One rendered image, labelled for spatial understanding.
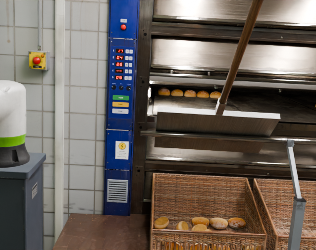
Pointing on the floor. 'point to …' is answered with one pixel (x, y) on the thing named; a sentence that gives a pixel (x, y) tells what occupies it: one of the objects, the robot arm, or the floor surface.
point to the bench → (105, 232)
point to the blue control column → (116, 16)
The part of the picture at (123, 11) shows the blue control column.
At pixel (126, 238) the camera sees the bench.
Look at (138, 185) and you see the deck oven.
